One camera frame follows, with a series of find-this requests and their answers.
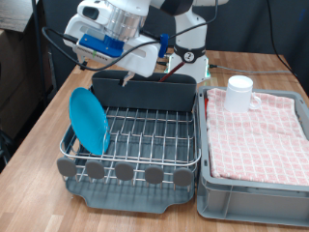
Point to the black metal post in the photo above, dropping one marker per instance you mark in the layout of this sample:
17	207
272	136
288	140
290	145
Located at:
38	48

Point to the cardboard box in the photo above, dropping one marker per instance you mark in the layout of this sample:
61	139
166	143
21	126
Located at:
19	80

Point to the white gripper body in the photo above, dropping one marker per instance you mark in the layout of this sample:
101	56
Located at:
141	58

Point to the grey drain tray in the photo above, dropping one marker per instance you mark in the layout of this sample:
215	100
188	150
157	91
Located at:
128	199

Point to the wooden shelf board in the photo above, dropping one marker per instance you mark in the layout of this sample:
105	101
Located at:
13	13

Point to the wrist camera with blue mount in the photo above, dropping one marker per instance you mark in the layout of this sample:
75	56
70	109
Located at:
99	46

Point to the dark red wooden spoon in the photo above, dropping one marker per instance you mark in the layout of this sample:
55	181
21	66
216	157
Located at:
175	68

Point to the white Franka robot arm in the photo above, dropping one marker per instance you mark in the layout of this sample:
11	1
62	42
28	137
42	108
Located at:
190	29

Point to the blue plastic plate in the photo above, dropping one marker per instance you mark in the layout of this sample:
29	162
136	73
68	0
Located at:
88	122

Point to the white mug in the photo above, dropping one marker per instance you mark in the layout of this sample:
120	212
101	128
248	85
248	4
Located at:
238	95

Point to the dark grey cutlery holder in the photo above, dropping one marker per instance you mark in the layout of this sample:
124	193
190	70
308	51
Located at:
154	95

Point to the grey plastic crate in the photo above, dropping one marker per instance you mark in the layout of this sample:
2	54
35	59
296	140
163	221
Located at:
251	203

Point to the pink checkered cloth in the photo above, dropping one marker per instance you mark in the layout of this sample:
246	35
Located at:
257	151

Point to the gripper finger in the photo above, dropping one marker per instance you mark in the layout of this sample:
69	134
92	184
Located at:
128	77

